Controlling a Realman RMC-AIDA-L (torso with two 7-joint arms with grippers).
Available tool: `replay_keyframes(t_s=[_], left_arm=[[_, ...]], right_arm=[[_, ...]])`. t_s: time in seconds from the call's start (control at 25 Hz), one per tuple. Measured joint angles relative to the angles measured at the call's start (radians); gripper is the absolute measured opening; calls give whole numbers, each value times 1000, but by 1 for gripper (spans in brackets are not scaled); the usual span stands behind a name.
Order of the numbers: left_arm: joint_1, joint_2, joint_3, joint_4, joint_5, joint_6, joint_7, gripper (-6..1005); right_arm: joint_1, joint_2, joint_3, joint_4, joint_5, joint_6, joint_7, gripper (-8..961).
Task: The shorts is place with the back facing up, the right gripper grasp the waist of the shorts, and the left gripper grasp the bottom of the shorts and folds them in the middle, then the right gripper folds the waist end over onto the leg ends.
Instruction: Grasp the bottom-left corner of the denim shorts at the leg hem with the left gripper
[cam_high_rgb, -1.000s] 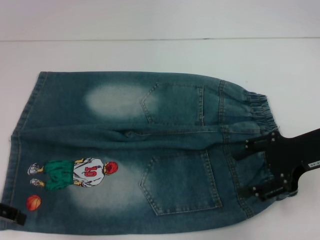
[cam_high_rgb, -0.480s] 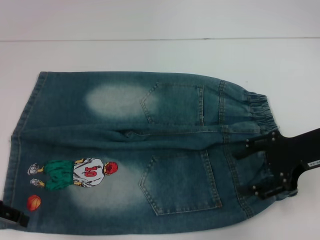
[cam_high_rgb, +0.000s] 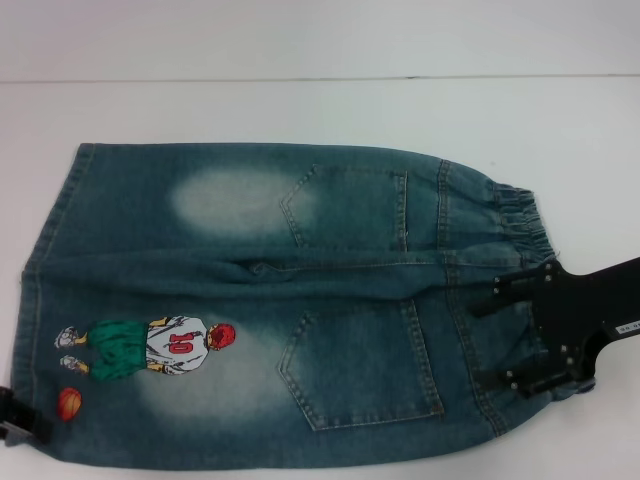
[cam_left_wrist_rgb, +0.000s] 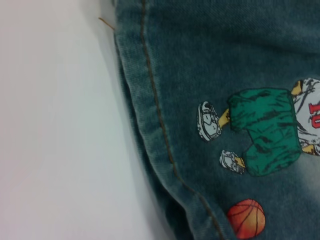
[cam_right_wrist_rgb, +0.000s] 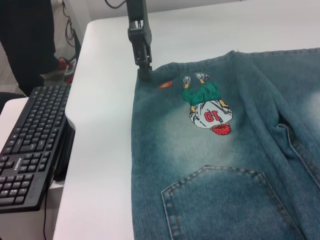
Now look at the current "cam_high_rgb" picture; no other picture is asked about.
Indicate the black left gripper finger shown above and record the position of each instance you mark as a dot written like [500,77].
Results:
[27,412]
[7,427]

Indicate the blue denim shorts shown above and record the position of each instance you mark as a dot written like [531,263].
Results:
[350,225]

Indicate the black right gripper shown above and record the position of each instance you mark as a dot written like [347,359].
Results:
[585,310]

